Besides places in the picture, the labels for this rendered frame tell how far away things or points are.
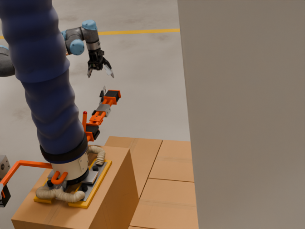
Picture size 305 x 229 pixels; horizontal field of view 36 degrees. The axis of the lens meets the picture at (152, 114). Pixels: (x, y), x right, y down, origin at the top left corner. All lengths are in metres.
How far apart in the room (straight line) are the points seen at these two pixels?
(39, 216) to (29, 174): 1.85
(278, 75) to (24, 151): 4.08
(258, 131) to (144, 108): 4.17
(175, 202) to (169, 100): 2.05
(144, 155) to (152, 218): 0.58
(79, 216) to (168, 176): 0.88
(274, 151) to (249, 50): 0.12
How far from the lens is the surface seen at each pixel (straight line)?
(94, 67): 2.67
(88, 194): 2.35
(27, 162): 2.47
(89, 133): 2.52
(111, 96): 2.80
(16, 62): 2.03
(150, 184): 2.97
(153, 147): 3.25
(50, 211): 2.37
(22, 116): 4.98
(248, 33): 0.45
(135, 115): 4.58
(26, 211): 2.41
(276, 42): 0.45
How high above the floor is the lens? 2.52
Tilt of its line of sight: 34 degrees down
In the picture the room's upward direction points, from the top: 8 degrees counter-clockwise
